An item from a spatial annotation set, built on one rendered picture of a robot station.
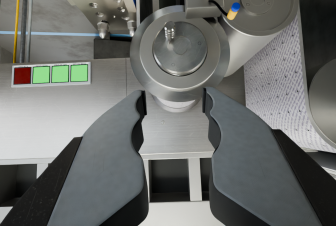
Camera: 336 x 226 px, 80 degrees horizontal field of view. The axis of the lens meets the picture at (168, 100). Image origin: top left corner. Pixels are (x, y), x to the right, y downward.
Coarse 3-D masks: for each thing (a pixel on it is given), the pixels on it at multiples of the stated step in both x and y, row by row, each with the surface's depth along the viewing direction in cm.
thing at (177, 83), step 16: (160, 16) 29; (176, 16) 29; (144, 32) 29; (208, 32) 29; (144, 48) 29; (208, 48) 29; (144, 64) 29; (208, 64) 28; (160, 80) 28; (176, 80) 28; (192, 80) 28
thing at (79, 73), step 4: (72, 68) 63; (76, 68) 63; (80, 68) 63; (84, 68) 63; (72, 72) 63; (76, 72) 63; (80, 72) 63; (84, 72) 63; (72, 76) 63; (76, 76) 63; (80, 76) 63; (84, 76) 63; (72, 80) 62; (76, 80) 62; (80, 80) 62; (84, 80) 62
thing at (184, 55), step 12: (180, 24) 28; (192, 24) 28; (156, 36) 28; (180, 36) 28; (192, 36) 28; (204, 36) 28; (156, 48) 28; (168, 48) 28; (180, 48) 28; (192, 48) 28; (204, 48) 28; (156, 60) 28; (168, 60) 27; (180, 60) 27; (192, 60) 27; (168, 72) 28; (180, 72) 27; (192, 72) 29
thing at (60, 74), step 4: (52, 68) 63; (56, 68) 63; (60, 68) 63; (64, 68) 63; (52, 72) 63; (56, 72) 63; (60, 72) 63; (64, 72) 63; (52, 76) 63; (56, 76) 63; (60, 76) 63; (64, 76) 63; (52, 80) 63; (56, 80) 63; (60, 80) 63; (64, 80) 63
